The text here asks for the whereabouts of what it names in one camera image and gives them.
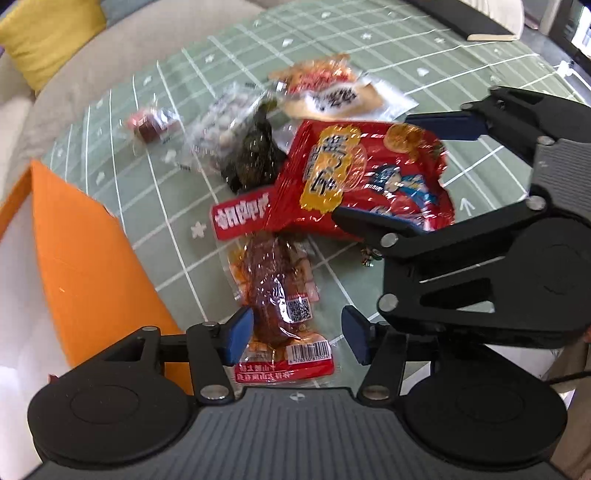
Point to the large red chip bag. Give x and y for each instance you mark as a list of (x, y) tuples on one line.
[(389, 169)]

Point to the small pink brown candy packet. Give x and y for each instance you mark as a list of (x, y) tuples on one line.
[(152, 124)]

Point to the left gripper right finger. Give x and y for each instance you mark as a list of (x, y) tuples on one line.
[(386, 351)]

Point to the dark seaweed snack packet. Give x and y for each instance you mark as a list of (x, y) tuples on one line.
[(257, 160)]

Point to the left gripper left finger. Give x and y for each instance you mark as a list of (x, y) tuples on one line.
[(207, 348)]

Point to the yellow cushion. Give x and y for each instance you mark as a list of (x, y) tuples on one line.
[(42, 36)]

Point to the clear bag of white balls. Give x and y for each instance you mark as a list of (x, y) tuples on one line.
[(218, 132)]

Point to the red meat snack packet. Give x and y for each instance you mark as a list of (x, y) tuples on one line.
[(273, 278)]

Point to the black notebook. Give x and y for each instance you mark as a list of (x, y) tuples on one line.
[(469, 23)]

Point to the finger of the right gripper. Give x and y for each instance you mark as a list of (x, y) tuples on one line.
[(515, 118), (401, 239)]

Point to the orange storage box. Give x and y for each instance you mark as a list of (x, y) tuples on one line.
[(71, 286)]

